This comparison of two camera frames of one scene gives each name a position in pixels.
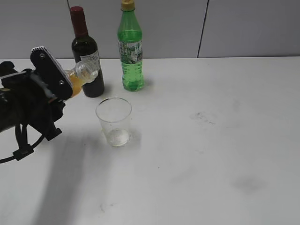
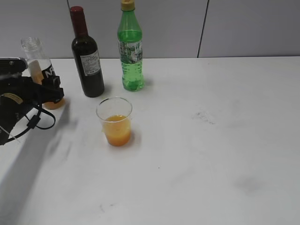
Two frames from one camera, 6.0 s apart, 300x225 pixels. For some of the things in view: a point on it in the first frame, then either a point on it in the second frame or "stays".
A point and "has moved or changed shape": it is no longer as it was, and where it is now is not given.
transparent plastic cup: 114,113 stays
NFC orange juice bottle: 84,71 has moved or changed shape
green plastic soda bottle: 130,47 stays
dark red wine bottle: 85,48 stays
